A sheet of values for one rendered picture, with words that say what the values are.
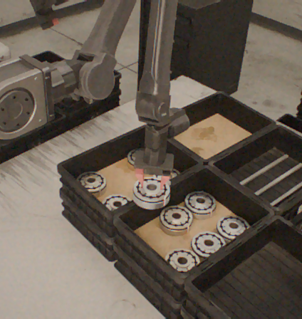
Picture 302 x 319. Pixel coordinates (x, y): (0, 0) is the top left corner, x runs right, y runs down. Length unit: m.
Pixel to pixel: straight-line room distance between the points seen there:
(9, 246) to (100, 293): 0.36
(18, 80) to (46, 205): 0.96
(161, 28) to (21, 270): 0.88
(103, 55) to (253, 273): 0.79
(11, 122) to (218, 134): 1.17
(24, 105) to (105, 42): 0.23
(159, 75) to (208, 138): 0.80
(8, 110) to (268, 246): 0.94
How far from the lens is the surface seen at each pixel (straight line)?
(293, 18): 5.05
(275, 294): 1.48
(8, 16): 4.76
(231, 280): 1.48
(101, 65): 1.06
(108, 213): 1.48
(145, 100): 1.23
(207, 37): 3.15
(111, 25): 1.10
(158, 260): 1.36
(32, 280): 1.62
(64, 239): 1.72
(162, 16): 1.21
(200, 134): 1.98
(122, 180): 1.74
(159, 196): 1.36
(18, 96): 0.96
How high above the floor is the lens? 1.97
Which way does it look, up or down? 38 degrees down
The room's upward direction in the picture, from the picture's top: 4 degrees clockwise
